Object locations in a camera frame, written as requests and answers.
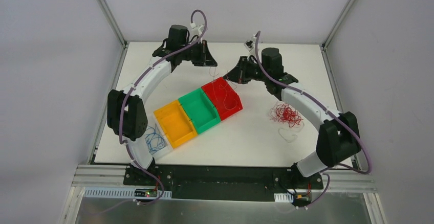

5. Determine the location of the pink cable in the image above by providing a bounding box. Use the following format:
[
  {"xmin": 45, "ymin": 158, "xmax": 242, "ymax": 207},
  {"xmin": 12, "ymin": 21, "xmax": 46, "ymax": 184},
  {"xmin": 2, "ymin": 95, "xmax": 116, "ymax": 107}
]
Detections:
[{"xmin": 208, "ymin": 64, "xmax": 240, "ymax": 111}]

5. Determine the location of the white cable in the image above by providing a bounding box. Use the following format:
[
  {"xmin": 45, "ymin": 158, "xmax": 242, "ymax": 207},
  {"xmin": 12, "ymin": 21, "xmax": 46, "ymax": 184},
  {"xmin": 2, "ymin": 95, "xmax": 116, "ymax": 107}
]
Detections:
[{"xmin": 269, "ymin": 105, "xmax": 304, "ymax": 144}]

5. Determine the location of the red cable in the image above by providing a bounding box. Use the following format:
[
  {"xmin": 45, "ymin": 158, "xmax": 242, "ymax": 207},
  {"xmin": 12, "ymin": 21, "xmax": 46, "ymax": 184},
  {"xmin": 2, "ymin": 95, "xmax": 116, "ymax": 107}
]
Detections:
[{"xmin": 274, "ymin": 103, "xmax": 304, "ymax": 128}]

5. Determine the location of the blue cable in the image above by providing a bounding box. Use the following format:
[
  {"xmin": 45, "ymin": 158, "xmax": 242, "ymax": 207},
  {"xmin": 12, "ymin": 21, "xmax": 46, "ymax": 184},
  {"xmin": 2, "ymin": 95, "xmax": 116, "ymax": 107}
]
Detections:
[{"xmin": 144, "ymin": 124, "xmax": 167, "ymax": 155}]

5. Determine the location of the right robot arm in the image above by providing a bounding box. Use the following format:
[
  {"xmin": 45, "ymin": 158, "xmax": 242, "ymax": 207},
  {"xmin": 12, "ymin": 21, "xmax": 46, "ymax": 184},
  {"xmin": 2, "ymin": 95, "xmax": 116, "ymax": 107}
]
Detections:
[{"xmin": 224, "ymin": 48, "xmax": 361, "ymax": 188}]

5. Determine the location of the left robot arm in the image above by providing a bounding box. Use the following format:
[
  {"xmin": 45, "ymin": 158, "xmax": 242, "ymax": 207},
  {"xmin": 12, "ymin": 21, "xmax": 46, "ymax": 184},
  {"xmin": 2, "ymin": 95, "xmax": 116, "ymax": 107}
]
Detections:
[{"xmin": 107, "ymin": 23, "xmax": 217, "ymax": 185}]

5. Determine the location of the red plastic bin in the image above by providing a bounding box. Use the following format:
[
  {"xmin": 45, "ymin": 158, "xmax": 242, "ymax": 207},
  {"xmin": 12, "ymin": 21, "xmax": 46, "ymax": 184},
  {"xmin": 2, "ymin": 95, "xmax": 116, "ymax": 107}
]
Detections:
[{"xmin": 201, "ymin": 77, "xmax": 243, "ymax": 121}]

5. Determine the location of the green plastic bin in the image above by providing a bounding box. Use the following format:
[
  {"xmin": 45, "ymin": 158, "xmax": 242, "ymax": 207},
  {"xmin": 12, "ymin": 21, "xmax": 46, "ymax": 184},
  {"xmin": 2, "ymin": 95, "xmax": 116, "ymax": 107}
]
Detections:
[{"xmin": 178, "ymin": 88, "xmax": 221, "ymax": 134}]

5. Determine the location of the yellow plastic bin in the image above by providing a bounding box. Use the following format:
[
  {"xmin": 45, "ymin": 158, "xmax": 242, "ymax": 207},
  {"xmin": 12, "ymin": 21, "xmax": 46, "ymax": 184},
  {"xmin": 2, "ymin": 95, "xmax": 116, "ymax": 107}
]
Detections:
[{"xmin": 154, "ymin": 100, "xmax": 198, "ymax": 149}]

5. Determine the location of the clear plastic bin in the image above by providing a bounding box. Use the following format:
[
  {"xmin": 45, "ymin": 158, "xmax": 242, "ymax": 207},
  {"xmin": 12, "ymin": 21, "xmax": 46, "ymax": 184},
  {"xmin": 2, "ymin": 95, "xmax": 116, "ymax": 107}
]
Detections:
[{"xmin": 144, "ymin": 118, "xmax": 173, "ymax": 160}]

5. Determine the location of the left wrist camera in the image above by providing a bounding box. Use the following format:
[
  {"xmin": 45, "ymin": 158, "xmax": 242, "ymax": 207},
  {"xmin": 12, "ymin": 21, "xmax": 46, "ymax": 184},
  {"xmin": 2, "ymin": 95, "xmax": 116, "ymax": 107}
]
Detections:
[{"xmin": 190, "ymin": 22, "xmax": 208, "ymax": 40}]

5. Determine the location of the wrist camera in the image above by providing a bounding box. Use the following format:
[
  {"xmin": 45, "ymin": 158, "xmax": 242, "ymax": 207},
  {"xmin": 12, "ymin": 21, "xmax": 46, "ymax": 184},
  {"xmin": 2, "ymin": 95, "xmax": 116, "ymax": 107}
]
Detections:
[
  {"xmin": 244, "ymin": 40, "xmax": 255, "ymax": 52},
  {"xmin": 190, "ymin": 22, "xmax": 208, "ymax": 40}
]

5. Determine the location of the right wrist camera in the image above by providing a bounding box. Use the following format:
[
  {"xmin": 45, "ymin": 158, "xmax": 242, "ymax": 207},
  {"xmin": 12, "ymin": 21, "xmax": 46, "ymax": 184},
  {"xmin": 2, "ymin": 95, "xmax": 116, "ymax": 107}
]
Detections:
[{"xmin": 244, "ymin": 40, "xmax": 255, "ymax": 52}]

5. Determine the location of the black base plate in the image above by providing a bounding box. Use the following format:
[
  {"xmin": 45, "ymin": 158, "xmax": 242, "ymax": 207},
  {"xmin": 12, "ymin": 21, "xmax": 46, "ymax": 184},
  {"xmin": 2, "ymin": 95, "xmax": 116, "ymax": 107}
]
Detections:
[{"xmin": 123, "ymin": 164, "xmax": 323, "ymax": 201}]

